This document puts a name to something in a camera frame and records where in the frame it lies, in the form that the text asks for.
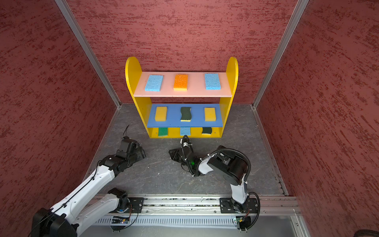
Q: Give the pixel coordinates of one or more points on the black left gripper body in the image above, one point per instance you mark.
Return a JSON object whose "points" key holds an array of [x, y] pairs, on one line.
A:
{"points": [[137, 156]]}

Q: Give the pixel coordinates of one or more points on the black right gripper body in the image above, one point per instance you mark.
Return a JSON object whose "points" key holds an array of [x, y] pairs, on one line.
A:
{"points": [[186, 163]]}

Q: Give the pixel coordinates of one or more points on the green scourer yellow sponge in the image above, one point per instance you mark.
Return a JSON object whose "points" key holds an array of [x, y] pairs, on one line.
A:
{"points": [[163, 132]]}

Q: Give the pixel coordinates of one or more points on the blue cellulose sponge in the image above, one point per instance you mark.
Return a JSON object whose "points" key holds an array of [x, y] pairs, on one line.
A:
{"points": [[185, 131], [154, 83]]}

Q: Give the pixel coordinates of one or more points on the dark green wavy sponge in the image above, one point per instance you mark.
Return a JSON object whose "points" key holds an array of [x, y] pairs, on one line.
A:
{"points": [[207, 131], [185, 114]]}

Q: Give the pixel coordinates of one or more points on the plain yellow foam sponge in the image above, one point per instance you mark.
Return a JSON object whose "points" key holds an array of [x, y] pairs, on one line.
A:
{"points": [[161, 114]]}

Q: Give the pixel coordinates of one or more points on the yellow foam sponge front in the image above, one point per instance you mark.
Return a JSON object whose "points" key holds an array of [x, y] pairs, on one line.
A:
{"points": [[210, 114]]}

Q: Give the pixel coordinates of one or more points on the orange scourer yellow sponge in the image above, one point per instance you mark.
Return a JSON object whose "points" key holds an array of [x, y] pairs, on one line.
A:
{"points": [[181, 82]]}

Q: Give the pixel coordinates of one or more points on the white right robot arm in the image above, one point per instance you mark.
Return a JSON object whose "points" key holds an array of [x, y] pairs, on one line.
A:
{"points": [[230, 164]]}

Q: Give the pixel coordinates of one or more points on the yellow shelf with coloured boards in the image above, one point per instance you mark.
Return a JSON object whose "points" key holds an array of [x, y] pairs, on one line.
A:
{"points": [[196, 97]]}

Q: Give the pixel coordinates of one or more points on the left circuit board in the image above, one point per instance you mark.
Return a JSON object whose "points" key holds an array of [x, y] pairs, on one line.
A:
{"points": [[120, 220]]}

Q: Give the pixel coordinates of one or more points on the circuit board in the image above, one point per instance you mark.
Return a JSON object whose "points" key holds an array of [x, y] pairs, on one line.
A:
{"points": [[120, 220], [240, 221]]}

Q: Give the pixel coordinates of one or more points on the right circuit board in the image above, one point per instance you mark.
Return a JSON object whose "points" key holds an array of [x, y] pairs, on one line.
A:
{"points": [[240, 221]]}

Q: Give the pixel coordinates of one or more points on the aluminium corner profile left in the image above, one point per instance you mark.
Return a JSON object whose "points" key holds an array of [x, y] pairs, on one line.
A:
{"points": [[76, 29]]}

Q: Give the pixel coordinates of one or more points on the aluminium corner profile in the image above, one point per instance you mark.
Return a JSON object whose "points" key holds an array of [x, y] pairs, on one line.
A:
{"points": [[76, 29], [290, 28]]}

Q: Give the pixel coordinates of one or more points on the aluminium corner profile right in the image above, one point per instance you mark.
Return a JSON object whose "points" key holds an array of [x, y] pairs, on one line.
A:
{"points": [[290, 28]]}

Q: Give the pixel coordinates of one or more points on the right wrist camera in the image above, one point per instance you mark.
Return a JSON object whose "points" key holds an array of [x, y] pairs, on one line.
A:
{"points": [[187, 144]]}

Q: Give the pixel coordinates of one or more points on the perforated cable duct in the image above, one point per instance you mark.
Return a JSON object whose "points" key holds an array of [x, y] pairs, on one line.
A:
{"points": [[174, 221]]}

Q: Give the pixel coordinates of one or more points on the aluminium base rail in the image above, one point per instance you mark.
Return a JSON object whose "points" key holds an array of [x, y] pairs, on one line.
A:
{"points": [[208, 205]]}

